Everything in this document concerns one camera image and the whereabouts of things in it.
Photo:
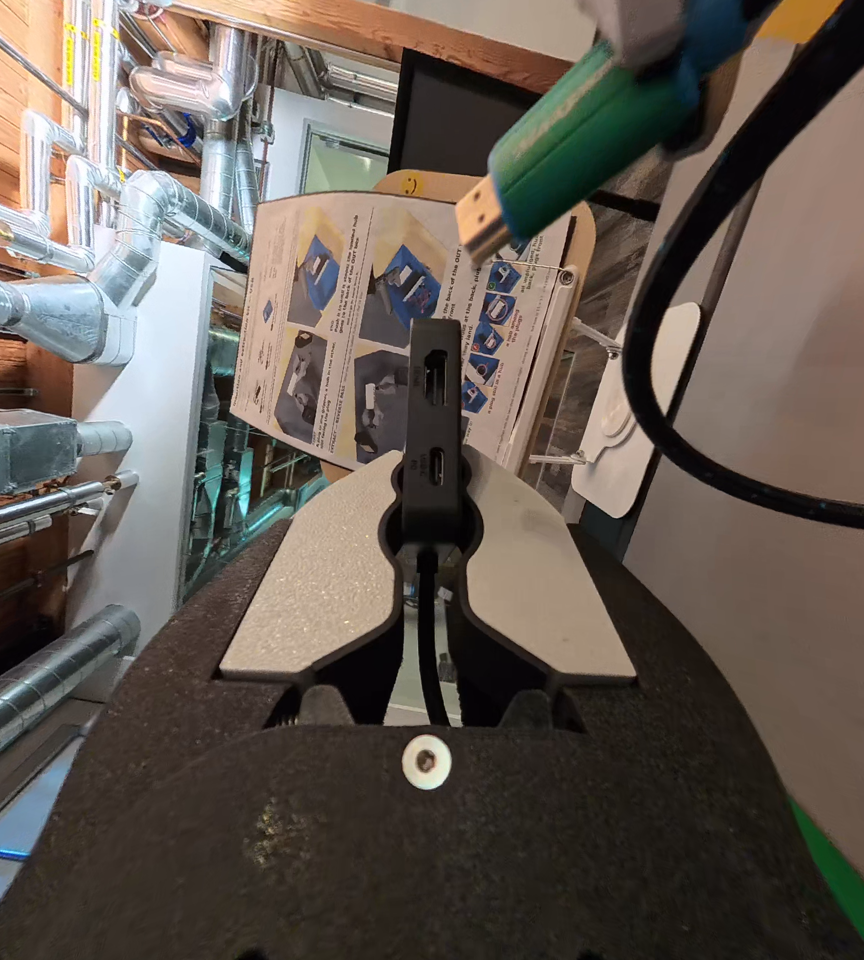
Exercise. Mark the silver ventilation ducts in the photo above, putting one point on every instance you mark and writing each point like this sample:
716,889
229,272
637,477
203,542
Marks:
42,300

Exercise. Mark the black sign stand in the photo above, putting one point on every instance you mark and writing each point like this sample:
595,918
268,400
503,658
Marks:
432,120

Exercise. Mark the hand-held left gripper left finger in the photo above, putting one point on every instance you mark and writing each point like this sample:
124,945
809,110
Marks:
312,593

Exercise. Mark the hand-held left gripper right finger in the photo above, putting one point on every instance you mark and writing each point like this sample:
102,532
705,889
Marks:
545,593

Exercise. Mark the wooden beam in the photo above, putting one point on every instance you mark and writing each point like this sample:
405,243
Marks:
402,30

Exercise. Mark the dark grey usb hub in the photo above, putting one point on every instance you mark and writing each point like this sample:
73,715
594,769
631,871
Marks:
435,405

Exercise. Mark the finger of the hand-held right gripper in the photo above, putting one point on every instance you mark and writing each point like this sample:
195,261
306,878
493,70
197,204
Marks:
642,23

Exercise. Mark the instruction sheet on wooden board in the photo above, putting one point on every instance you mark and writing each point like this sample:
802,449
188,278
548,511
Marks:
327,300

